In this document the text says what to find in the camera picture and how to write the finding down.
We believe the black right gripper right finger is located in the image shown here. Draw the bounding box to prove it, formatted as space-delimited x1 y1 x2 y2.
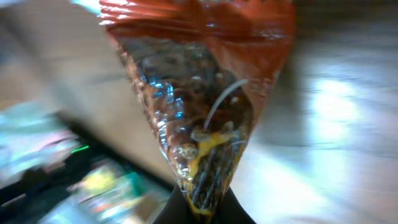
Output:
213 188 256 224

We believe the red chocolate bar wrapper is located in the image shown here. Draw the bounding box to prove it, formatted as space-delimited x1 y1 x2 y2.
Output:
100 0 295 223

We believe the light blue tissue packet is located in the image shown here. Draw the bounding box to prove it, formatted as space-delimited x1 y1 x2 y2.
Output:
1 102 81 187

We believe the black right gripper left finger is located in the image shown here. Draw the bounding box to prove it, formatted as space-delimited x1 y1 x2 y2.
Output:
153 185 196 224

